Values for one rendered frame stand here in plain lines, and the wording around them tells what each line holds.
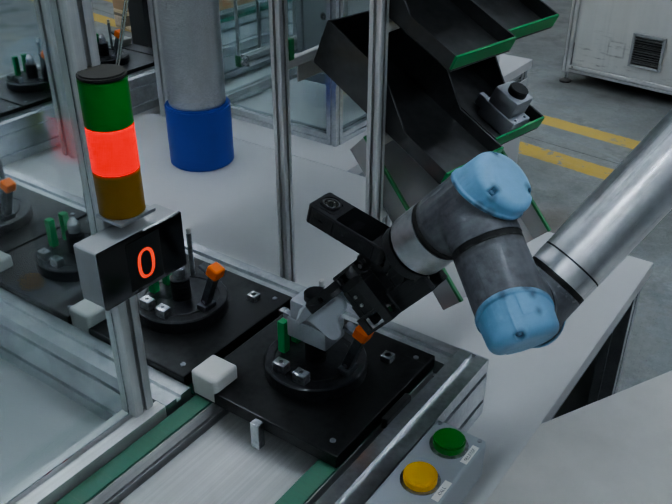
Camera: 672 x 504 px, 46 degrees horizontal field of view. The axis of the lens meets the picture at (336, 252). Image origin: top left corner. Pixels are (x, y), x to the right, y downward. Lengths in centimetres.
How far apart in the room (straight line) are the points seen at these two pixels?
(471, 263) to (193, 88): 119
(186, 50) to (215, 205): 35
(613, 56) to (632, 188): 439
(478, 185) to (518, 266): 9
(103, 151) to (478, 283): 40
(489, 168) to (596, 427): 55
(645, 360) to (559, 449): 171
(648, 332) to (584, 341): 162
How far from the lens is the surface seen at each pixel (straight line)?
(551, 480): 114
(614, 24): 526
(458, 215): 80
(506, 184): 80
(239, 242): 162
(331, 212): 93
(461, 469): 99
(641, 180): 92
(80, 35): 84
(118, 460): 104
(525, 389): 127
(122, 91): 83
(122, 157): 85
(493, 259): 78
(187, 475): 104
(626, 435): 123
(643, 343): 295
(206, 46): 185
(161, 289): 125
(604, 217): 91
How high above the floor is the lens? 166
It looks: 31 degrees down
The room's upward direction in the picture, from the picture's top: straight up
